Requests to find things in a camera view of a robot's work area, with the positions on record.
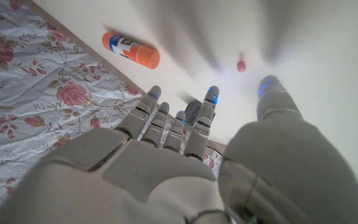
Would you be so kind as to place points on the orange glue stick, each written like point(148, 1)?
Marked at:
point(135, 51)

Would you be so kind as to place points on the red push pin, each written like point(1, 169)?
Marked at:
point(241, 66)

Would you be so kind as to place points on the cream foam board mat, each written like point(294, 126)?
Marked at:
point(322, 62)

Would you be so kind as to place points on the floral backdrop cloth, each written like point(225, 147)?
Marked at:
point(26, 93)

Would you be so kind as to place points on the white power strip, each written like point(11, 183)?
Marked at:
point(214, 154)

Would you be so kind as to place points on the dark grey block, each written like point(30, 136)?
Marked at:
point(193, 112)

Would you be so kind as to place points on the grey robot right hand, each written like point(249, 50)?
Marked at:
point(166, 186)

